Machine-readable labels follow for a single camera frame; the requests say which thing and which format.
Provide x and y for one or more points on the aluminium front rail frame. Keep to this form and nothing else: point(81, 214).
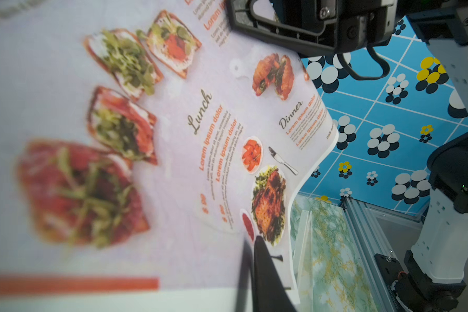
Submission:
point(382, 236)

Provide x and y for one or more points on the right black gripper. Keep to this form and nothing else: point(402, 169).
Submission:
point(315, 28)

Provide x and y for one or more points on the white narrow rack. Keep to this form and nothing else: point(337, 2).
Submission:
point(302, 261)

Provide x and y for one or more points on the restaurant menu sheet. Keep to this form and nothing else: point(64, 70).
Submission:
point(146, 146)

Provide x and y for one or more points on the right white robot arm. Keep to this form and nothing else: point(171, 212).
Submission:
point(431, 277)

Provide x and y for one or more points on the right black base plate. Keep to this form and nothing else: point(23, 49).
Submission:
point(401, 292)

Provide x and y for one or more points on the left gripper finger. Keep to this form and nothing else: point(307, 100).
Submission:
point(268, 291)

